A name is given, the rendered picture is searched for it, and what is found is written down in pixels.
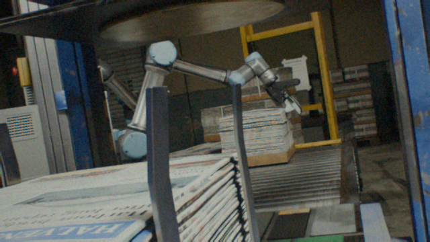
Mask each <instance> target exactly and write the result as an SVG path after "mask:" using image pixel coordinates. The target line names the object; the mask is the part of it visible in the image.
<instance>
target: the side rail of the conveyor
mask: <svg viewBox="0 0 430 242"><path fill-rule="evenodd" d="M341 204H353V205H361V197H360V192H359V184H358V179H357V170H356V165H355V157H354V152H353V147H352V144H351V141H349V142H343V143H341Z"/></svg>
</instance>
